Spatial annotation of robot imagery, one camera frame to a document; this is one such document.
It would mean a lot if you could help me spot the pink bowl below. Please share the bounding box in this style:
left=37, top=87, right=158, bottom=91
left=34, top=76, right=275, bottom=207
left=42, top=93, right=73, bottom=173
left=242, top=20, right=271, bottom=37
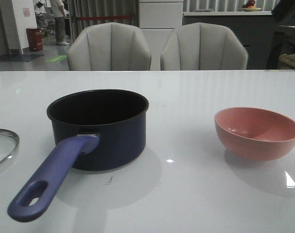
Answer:
left=214, top=107, right=295, bottom=161

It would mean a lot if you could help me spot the glass pot lid purple knob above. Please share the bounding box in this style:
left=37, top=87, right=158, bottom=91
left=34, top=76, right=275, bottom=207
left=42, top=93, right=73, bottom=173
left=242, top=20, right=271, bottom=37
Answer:
left=0, top=129, right=19, bottom=165

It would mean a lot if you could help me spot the left beige upholstered chair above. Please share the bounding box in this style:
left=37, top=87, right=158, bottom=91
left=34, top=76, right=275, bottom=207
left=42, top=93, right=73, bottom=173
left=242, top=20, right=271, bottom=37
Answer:
left=67, top=22, right=152, bottom=71

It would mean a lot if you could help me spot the beige upholstered chair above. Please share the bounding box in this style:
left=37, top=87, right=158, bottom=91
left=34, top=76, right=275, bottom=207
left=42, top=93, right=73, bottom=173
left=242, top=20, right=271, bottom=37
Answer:
left=67, top=22, right=152, bottom=71
left=160, top=22, right=248, bottom=71

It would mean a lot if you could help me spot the right beige upholstered chair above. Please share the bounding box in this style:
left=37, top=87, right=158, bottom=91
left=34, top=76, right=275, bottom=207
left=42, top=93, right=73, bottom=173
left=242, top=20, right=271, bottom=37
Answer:
left=160, top=22, right=248, bottom=71

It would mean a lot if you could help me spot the white cabinet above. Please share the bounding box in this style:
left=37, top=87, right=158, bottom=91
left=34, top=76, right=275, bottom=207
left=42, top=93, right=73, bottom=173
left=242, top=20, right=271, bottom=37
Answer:
left=139, top=0, right=183, bottom=70

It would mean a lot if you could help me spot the red barrier tape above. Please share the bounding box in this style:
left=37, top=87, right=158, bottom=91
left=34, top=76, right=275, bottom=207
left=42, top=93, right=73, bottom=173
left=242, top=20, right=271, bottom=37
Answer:
left=75, top=15, right=133, bottom=21

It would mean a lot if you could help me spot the red trash bin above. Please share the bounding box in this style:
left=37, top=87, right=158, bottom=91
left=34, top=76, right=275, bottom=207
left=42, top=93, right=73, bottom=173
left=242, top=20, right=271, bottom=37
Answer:
left=26, top=28, right=43, bottom=51

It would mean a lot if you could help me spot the grey counter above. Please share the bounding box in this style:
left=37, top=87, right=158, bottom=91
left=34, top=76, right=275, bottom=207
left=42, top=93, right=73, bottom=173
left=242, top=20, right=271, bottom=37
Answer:
left=183, top=12, right=295, bottom=69

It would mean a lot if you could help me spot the person in grey trousers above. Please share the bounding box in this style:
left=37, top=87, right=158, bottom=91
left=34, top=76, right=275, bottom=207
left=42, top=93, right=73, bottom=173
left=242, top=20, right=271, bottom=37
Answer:
left=50, top=0, right=69, bottom=46

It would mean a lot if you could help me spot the fruit plate on counter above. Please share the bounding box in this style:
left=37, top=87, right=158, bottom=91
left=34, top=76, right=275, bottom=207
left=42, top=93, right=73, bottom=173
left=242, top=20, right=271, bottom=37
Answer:
left=241, top=0, right=262, bottom=12

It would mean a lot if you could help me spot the olive cushion seat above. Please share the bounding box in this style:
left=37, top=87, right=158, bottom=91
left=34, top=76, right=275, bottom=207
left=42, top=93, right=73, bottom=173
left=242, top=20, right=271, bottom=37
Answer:
left=279, top=54, right=295, bottom=69

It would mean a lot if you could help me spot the dark blue saucepan purple handle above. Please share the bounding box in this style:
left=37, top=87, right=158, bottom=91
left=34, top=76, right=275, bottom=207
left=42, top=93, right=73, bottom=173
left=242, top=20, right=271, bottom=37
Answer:
left=7, top=89, right=149, bottom=222

